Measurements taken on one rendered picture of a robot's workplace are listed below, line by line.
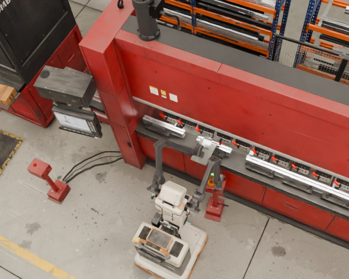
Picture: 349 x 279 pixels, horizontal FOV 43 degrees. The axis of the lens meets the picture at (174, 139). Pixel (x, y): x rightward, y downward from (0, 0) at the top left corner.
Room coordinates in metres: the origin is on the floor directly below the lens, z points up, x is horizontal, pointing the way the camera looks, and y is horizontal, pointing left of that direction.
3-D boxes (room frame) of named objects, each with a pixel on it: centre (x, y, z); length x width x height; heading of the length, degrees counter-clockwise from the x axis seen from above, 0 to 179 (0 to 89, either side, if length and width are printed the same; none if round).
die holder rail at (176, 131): (2.54, 0.09, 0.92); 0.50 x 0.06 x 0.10; 56
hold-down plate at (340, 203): (1.39, -1.49, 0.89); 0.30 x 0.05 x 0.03; 56
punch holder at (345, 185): (1.46, -1.50, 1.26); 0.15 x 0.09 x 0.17; 56
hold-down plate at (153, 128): (2.52, 0.17, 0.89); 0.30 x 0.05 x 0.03; 56
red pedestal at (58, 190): (2.34, 1.55, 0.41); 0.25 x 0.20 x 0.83; 146
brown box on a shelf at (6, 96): (3.23, 1.90, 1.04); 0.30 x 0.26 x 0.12; 55
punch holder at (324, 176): (1.57, -1.34, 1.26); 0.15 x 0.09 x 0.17; 56
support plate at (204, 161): (2.10, -0.28, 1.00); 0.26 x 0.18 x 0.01; 146
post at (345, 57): (2.30, -1.59, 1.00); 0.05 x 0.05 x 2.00; 56
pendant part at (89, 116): (2.46, 0.92, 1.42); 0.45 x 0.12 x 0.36; 65
